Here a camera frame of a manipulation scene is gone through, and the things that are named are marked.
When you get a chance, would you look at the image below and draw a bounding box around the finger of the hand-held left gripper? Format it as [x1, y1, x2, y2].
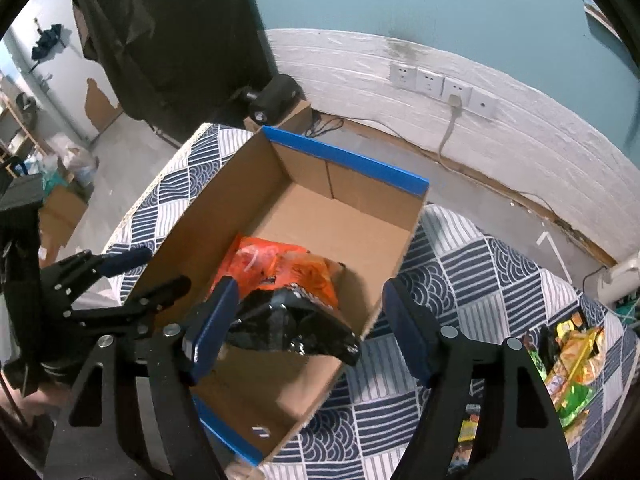
[40, 246, 153, 312]
[65, 275, 192, 341]

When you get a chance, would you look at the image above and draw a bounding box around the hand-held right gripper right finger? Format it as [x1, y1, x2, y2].
[382, 277, 576, 480]

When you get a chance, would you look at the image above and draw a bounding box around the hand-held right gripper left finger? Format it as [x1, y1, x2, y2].
[45, 275, 241, 480]

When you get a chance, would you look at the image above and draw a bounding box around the black glossy snack packet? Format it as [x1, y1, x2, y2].
[225, 287, 362, 367]

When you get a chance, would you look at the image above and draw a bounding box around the orange snack packet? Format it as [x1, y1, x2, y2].
[210, 234, 346, 321]

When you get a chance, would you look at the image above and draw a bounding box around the cardboard box with blue tape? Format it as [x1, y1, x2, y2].
[122, 125, 431, 468]

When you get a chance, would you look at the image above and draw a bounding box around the person's left forearm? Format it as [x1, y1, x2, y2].
[0, 355, 71, 441]

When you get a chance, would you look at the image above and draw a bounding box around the cardboard box on floor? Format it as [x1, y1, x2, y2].
[37, 185, 91, 261]

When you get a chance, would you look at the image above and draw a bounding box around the blue white patterned tablecloth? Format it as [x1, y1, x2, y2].
[102, 122, 631, 480]

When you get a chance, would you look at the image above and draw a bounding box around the clear plastic bag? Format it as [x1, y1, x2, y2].
[57, 132, 101, 186]

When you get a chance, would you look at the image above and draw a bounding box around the wooden shelf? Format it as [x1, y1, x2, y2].
[0, 75, 46, 171]

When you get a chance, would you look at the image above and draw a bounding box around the white plastic strip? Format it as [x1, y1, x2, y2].
[537, 232, 573, 286]

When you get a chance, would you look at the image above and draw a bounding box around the pile of snack packets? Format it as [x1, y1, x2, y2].
[452, 310, 608, 476]

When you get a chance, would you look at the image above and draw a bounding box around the small cardboard box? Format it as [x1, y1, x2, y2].
[243, 100, 313, 136]

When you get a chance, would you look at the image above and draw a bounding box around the white pipe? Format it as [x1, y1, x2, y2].
[597, 252, 640, 303]

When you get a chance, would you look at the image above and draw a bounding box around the black cylindrical device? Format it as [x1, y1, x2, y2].
[227, 74, 302, 126]

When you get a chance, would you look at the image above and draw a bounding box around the black cloth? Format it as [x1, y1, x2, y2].
[65, 0, 278, 146]

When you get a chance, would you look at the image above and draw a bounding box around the black cable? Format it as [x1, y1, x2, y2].
[305, 112, 351, 138]

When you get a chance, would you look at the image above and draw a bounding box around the grey plug with cable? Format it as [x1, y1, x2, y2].
[437, 94, 466, 158]

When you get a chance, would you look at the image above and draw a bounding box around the white wall socket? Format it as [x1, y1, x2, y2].
[416, 67, 445, 97]
[390, 60, 418, 88]
[470, 89, 500, 118]
[442, 77, 473, 108]

